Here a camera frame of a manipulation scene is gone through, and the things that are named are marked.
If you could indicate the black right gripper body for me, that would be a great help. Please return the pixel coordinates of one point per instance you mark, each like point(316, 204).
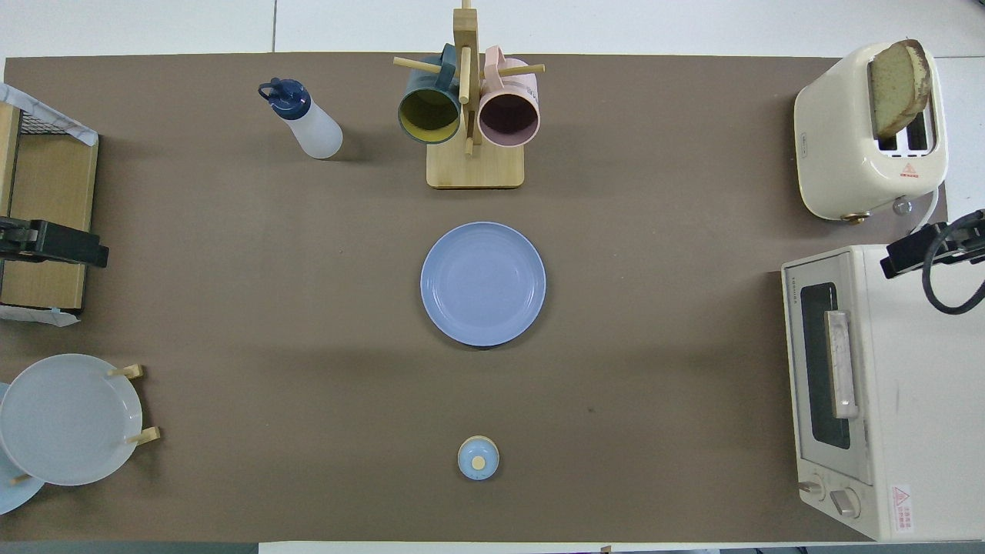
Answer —
point(966, 238)

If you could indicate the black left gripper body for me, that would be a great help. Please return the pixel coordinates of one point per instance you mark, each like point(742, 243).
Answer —
point(19, 238)

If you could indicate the toasted bread slice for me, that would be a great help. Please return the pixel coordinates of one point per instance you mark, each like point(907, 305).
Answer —
point(896, 85)

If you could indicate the white squeeze bottle blue cap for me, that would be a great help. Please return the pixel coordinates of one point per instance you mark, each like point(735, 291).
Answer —
point(312, 127)

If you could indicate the grey round plate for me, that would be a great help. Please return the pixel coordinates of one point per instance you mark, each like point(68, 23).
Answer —
point(69, 419)

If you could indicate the wooden plate rack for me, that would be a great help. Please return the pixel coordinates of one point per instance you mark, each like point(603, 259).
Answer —
point(146, 435)

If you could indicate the light blue round plate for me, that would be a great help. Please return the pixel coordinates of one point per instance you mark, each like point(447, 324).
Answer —
point(11, 496)

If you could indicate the cream two-slot toaster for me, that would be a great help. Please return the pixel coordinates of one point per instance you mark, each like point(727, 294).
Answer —
point(835, 146)

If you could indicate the blue white patterned cloth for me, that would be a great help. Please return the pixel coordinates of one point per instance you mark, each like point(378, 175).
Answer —
point(46, 115)

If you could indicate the white toaster oven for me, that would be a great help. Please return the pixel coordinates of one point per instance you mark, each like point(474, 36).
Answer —
point(916, 400)

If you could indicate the brown table mat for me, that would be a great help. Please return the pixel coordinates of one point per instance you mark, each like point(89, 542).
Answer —
point(308, 308)

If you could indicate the dark teal mug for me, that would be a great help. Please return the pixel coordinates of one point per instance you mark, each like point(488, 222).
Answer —
point(429, 115)

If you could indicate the wooden mug tree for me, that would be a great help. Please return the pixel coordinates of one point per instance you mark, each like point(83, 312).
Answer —
point(475, 169)

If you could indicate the pink mug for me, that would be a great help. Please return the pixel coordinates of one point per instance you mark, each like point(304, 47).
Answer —
point(508, 119)

